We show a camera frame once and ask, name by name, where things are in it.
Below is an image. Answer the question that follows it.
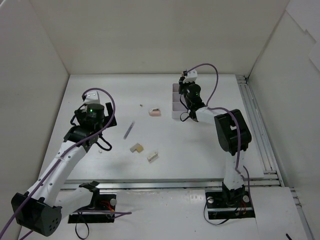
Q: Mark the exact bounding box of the purple highlighter pen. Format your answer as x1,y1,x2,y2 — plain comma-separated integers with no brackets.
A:
123,120,135,140

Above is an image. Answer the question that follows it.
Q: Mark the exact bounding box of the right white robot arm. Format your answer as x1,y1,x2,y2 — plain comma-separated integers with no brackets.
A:
178,76,252,206

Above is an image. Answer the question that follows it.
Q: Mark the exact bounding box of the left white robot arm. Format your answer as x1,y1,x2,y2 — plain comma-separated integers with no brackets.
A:
11,102,117,237

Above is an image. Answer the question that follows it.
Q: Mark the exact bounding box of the white compartment organizer box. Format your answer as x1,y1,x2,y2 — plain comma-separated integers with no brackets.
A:
171,83,188,120

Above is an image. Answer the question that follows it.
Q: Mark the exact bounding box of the pink correction tape dispenser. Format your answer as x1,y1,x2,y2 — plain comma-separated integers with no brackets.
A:
148,108,161,117

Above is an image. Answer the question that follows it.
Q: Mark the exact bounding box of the tan L-shaped eraser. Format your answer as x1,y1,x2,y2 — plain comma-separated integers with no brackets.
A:
130,143,144,153

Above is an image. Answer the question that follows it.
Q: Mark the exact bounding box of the cream white eraser block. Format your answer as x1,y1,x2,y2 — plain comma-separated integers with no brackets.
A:
146,151,159,163

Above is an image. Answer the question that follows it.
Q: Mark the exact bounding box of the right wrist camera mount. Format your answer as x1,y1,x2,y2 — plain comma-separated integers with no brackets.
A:
182,69,198,84

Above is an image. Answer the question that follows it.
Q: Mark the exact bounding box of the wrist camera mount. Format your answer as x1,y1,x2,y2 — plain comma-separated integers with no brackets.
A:
182,69,198,84
83,90,101,105

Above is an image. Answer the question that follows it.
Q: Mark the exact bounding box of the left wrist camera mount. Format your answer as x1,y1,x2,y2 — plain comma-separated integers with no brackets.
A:
83,90,101,105

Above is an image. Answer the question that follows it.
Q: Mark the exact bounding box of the aluminium frame rail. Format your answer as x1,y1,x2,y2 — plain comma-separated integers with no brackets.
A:
42,74,312,240

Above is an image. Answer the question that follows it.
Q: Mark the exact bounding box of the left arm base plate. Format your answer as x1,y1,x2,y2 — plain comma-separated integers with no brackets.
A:
67,193,117,224

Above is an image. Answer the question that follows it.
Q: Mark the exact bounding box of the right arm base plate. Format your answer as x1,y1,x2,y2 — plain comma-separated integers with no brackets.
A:
204,190,256,221

